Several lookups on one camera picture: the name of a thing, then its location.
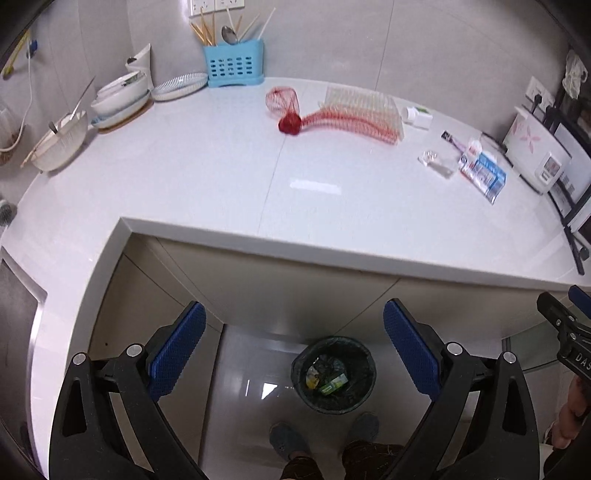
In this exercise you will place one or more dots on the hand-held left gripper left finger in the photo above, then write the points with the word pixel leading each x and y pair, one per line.
pixel 178 350

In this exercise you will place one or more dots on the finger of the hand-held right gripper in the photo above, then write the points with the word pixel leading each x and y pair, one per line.
pixel 554 309
pixel 581 297

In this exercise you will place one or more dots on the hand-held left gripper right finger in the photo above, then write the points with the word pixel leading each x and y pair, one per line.
pixel 411 350

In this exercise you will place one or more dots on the black trash bin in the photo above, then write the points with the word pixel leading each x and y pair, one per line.
pixel 302 397

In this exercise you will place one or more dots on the purple snack wrapper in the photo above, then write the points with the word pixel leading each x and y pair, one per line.
pixel 452 140

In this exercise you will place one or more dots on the person's right hand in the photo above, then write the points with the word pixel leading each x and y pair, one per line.
pixel 572 415

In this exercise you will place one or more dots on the green packet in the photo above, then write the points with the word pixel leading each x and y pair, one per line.
pixel 333 384

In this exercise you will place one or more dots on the grey slipper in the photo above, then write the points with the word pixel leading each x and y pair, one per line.
pixel 364 427
pixel 287 441

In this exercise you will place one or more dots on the yellow crumpled wrapper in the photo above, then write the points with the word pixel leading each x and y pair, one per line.
pixel 314 376

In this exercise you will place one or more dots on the person's right leg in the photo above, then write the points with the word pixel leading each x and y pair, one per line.
pixel 369 461

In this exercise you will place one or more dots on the person's leg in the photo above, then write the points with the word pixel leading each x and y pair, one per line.
pixel 302 468
pixel 369 461

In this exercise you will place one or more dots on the blue white carton pack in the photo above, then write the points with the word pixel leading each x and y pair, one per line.
pixel 491 177

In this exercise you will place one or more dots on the white rice cooker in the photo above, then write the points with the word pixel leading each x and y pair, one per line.
pixel 531 147

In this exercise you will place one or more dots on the person's left leg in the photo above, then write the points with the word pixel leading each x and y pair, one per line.
pixel 302 468

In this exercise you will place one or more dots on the steel sink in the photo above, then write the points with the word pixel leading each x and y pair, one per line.
pixel 16 332

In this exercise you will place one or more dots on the red white packet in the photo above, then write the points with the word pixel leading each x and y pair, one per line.
pixel 470 161

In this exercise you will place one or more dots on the clear plastic packaging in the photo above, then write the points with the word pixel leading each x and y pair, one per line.
pixel 436 164

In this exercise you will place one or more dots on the white hanging cloth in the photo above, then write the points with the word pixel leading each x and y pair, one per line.
pixel 575 74

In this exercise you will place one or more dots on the white bottle with green label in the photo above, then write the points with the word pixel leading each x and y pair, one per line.
pixel 418 119

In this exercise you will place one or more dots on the large white bowl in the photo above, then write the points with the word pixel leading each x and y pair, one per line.
pixel 62 147

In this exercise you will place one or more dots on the blue rimmed plate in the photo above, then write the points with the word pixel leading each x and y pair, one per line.
pixel 122 115

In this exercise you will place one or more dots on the red mesh bag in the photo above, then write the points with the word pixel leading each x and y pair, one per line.
pixel 290 124

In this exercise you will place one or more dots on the white stacked bowl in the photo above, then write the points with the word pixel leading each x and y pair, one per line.
pixel 117 94

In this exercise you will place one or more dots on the long metal ladle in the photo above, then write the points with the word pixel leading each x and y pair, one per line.
pixel 76 106

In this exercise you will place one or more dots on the blue plastic utensil holder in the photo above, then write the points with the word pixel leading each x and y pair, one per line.
pixel 235 64

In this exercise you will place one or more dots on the white ceramic pitcher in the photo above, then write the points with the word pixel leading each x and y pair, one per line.
pixel 141 60

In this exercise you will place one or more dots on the metal spoon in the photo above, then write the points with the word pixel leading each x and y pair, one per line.
pixel 228 34

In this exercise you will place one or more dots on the bunch of wooden chopsticks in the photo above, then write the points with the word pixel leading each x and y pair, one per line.
pixel 203 30

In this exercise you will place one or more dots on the wall socket with black plug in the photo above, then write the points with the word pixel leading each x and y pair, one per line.
pixel 540 94

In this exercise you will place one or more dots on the white wall socket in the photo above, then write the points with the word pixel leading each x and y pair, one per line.
pixel 202 5
pixel 230 3

